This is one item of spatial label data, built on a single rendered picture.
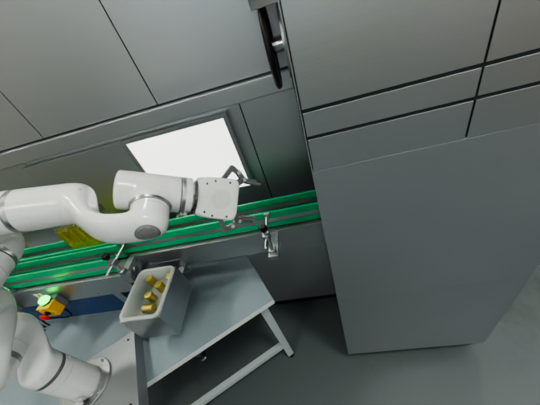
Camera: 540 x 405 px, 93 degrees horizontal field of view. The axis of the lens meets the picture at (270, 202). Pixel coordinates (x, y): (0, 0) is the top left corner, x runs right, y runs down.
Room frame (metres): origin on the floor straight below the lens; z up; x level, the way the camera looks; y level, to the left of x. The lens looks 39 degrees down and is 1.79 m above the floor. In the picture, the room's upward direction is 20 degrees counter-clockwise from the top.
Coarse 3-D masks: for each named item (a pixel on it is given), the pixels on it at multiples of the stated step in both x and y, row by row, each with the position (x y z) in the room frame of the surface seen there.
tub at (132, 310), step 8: (144, 272) 0.80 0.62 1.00; (152, 272) 0.79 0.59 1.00; (160, 272) 0.78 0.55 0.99; (136, 280) 0.76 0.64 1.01; (144, 280) 0.78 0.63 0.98; (168, 280) 0.70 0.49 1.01; (136, 288) 0.73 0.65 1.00; (144, 288) 0.75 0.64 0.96; (152, 288) 0.75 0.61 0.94; (128, 296) 0.70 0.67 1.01; (136, 296) 0.71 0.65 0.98; (160, 296) 0.70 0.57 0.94; (128, 304) 0.66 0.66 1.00; (136, 304) 0.68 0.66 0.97; (144, 304) 0.69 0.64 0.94; (160, 304) 0.60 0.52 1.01; (128, 312) 0.64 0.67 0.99; (136, 312) 0.65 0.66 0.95; (128, 320) 0.59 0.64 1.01; (136, 320) 0.58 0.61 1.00
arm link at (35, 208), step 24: (24, 192) 0.51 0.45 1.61; (48, 192) 0.50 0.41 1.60; (72, 192) 0.49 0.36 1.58; (0, 216) 0.47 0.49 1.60; (24, 216) 0.47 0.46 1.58; (48, 216) 0.47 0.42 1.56; (72, 216) 0.45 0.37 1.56; (96, 216) 0.42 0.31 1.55; (120, 216) 0.41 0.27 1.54; (144, 216) 0.41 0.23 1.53; (168, 216) 0.44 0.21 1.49; (120, 240) 0.40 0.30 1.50; (144, 240) 0.41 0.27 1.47
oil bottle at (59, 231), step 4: (56, 228) 0.97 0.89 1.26; (60, 228) 0.96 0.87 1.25; (64, 228) 0.97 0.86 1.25; (56, 232) 0.96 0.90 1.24; (60, 232) 0.96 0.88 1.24; (64, 232) 0.96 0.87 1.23; (60, 236) 0.96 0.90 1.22; (64, 236) 0.96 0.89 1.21; (68, 236) 0.96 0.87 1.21; (64, 240) 0.97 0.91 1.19; (68, 240) 0.96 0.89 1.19; (72, 240) 0.96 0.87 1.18; (68, 244) 0.97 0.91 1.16; (72, 244) 0.96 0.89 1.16; (76, 244) 0.96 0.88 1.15; (80, 244) 0.96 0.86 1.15
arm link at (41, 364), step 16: (32, 320) 0.60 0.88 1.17; (16, 336) 0.54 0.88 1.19; (32, 336) 0.56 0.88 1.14; (16, 352) 0.50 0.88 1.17; (32, 352) 0.53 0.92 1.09; (48, 352) 0.53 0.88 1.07; (32, 368) 0.49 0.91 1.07; (48, 368) 0.49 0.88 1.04; (32, 384) 0.45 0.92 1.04; (48, 384) 0.46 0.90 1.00
